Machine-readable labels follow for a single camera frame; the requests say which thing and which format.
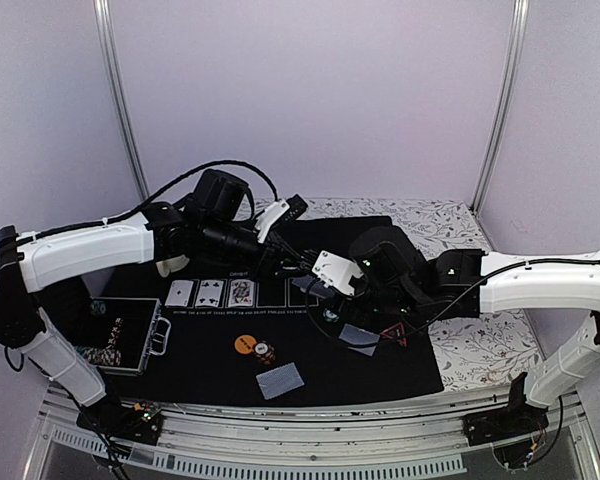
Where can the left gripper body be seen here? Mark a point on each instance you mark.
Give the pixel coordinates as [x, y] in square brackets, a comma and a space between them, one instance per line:
[218, 238]

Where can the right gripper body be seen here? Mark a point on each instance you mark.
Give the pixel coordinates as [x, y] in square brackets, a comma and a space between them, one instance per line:
[390, 302]

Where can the four of clubs card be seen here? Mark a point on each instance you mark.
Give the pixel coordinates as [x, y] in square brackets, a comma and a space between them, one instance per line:
[209, 293]

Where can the queen face card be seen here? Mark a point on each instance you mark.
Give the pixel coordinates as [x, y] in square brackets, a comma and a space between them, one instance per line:
[241, 293]

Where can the face up community card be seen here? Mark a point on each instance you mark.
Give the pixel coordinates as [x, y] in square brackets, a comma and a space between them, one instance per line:
[179, 293]

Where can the dealt cards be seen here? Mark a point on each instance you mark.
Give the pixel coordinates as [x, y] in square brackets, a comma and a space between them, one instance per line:
[279, 381]
[359, 340]

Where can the blue playing card deck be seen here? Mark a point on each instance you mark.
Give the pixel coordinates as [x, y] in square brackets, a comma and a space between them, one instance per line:
[314, 286]

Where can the orange big blind button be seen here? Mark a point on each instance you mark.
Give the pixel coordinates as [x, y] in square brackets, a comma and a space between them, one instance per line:
[245, 344]

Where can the red black chip stack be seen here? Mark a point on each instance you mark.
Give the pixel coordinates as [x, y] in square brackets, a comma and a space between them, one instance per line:
[264, 352]

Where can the green poker chip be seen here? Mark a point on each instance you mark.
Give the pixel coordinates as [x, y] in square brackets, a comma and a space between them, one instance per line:
[330, 316]

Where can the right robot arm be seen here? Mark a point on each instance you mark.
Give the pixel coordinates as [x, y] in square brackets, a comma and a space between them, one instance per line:
[513, 282]

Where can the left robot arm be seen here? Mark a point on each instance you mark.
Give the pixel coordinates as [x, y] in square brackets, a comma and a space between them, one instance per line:
[31, 262]

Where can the triangular all in button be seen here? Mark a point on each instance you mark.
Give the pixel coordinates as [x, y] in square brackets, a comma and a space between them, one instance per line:
[396, 333]

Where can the cream ceramic mug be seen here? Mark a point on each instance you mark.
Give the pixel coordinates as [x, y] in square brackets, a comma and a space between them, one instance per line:
[172, 265]

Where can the black poker felt mat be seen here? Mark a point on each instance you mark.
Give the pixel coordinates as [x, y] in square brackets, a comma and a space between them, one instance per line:
[201, 365]

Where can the floral patterned tablecloth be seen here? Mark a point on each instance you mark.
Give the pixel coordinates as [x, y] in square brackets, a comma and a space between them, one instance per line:
[472, 353]

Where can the upper poker chip row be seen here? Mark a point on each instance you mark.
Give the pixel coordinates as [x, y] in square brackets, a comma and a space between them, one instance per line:
[98, 307]

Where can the poker chip row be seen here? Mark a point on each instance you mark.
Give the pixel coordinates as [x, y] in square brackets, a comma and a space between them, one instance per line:
[103, 357]
[98, 307]

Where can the aluminium poker chip case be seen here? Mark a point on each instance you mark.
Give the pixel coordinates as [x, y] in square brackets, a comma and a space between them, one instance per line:
[134, 326]

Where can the lower poker chip row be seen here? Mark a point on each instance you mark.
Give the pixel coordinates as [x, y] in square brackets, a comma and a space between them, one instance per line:
[103, 357]

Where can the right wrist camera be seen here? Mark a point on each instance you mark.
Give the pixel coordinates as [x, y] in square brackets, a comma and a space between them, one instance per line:
[337, 272]

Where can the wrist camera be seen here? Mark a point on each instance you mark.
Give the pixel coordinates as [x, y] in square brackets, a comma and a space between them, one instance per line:
[279, 212]
[337, 272]

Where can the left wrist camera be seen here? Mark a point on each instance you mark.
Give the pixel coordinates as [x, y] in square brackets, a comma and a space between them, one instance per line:
[279, 212]

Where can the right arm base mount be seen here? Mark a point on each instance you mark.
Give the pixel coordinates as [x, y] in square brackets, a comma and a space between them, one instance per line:
[517, 417]

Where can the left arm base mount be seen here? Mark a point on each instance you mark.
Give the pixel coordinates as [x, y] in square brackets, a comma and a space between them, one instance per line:
[140, 423]

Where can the left aluminium frame post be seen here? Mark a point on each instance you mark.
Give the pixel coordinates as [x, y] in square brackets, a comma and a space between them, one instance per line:
[105, 30]

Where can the aluminium frame post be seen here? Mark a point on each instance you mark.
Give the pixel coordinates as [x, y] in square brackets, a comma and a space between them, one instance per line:
[105, 30]
[511, 66]

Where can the right aluminium frame post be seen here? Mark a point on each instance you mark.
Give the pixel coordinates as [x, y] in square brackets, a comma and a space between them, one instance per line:
[511, 66]

